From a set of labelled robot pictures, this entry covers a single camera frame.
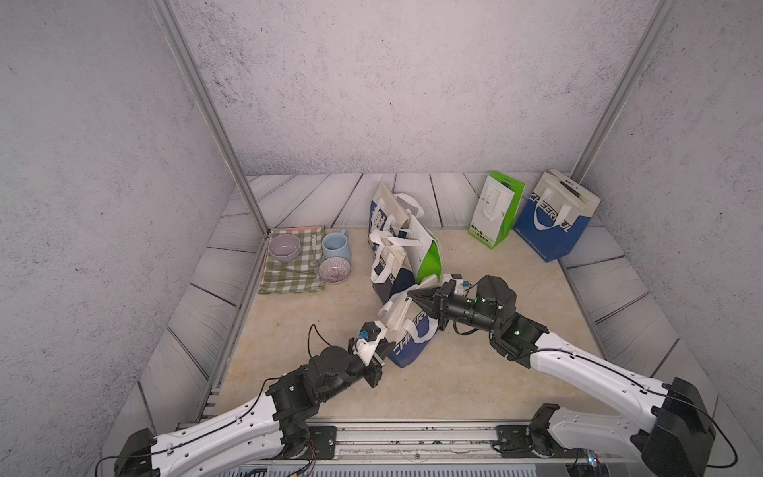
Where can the blue beige takeout bag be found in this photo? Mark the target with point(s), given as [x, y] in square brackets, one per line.
[556, 215]

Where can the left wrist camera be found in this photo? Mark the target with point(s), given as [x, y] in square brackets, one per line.
[368, 340]

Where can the blue mug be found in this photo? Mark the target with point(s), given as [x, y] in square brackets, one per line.
[337, 245]

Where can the navy beige bag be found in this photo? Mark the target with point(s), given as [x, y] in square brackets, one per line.
[391, 271]

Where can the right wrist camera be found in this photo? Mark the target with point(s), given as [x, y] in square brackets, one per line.
[461, 286]

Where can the purple bowl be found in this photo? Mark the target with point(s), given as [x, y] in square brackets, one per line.
[285, 247]

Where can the green checkered cloth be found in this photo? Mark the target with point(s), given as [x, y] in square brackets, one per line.
[300, 275]

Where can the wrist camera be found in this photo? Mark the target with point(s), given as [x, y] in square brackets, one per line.
[368, 340]
[461, 286]

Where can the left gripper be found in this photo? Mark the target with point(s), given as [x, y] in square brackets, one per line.
[373, 368]

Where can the aluminium frame post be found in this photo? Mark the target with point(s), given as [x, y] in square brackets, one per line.
[168, 22]
[639, 61]

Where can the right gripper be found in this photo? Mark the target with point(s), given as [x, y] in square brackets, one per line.
[443, 300]

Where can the green white bag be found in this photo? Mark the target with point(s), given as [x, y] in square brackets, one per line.
[496, 209]
[420, 246]

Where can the left aluminium frame post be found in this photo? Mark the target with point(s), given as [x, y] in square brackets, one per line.
[168, 22]

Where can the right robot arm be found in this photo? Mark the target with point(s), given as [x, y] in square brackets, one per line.
[644, 401]

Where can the pink patterned bowl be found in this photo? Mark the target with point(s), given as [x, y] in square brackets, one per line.
[334, 270]

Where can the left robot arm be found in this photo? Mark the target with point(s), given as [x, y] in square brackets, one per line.
[274, 424]

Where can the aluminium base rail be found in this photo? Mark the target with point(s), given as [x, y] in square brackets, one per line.
[417, 444]

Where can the right aluminium frame post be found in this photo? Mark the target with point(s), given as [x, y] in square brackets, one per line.
[639, 61]

